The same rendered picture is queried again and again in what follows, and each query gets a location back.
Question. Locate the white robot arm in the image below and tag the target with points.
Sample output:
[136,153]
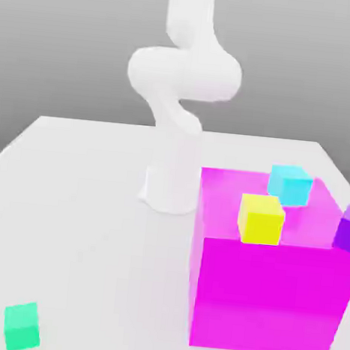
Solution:
[184,73]

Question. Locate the small yellow cube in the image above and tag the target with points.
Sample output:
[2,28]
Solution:
[260,222]

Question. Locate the small cyan cube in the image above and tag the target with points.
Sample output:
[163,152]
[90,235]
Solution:
[291,186]

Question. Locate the small green cube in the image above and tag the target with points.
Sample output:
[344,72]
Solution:
[21,329]

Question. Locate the large magenta box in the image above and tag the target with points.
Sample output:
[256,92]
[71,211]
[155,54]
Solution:
[268,295]

